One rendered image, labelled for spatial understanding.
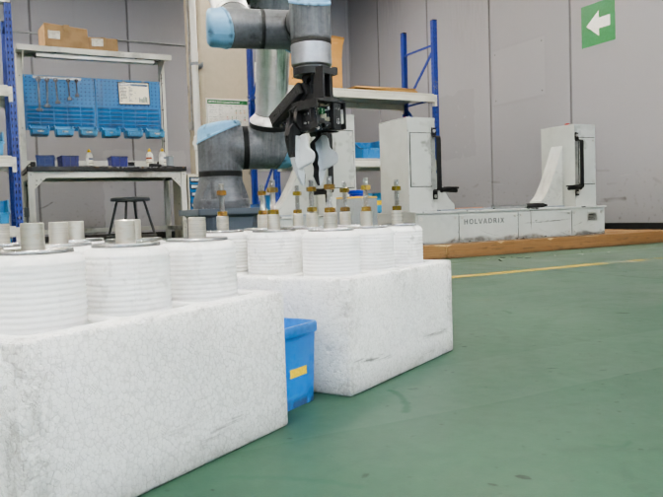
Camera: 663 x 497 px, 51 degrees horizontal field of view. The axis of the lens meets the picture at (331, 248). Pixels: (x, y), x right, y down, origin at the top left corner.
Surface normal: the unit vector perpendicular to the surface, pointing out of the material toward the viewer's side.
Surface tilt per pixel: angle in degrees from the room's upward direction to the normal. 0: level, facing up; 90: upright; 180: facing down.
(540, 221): 90
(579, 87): 90
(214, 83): 90
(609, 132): 90
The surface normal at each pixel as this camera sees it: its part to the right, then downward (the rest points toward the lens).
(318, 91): -0.75, 0.06
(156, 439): 0.85, 0.00
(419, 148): 0.47, 0.03
